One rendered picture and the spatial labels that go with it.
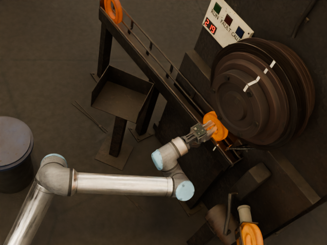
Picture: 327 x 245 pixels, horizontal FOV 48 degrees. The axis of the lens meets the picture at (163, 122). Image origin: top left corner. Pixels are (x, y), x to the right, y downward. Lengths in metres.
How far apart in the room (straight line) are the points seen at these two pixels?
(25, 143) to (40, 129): 0.55
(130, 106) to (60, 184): 0.66
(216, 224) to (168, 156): 0.44
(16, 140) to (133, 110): 0.63
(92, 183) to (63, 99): 1.26
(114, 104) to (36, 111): 0.83
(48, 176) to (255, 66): 0.93
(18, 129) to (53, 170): 0.59
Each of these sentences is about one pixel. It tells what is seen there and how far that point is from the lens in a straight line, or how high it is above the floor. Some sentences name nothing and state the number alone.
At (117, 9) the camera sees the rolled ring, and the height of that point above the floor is 0.73.
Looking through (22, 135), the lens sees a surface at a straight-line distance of 2.10.
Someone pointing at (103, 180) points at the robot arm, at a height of 0.79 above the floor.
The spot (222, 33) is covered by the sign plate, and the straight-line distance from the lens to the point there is 1.75.
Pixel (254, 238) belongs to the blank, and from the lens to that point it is 1.69.
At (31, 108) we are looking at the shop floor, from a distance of 2.71.
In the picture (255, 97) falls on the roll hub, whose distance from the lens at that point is 1.40.
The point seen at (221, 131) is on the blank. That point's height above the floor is 0.78.
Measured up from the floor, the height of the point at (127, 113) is 0.60.
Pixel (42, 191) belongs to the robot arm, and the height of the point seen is 0.64.
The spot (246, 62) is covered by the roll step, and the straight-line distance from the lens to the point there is 1.46.
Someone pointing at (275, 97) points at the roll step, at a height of 1.26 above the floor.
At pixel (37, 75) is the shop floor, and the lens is 2.88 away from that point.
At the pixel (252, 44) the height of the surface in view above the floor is 1.32.
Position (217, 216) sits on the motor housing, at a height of 0.53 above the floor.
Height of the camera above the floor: 2.24
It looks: 56 degrees down
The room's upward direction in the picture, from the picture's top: 21 degrees clockwise
